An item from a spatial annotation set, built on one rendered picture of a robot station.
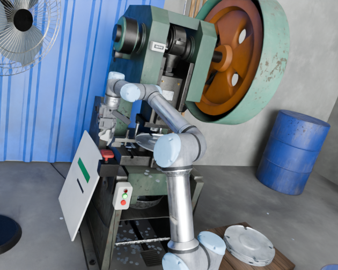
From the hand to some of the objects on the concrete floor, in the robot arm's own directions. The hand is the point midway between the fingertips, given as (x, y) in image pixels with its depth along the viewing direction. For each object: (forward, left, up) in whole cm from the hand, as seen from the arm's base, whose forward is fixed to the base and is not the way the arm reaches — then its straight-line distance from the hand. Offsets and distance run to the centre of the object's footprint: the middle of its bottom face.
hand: (108, 142), depth 145 cm
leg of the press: (+34, -14, -81) cm, 89 cm away
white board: (+49, -10, -81) cm, 95 cm away
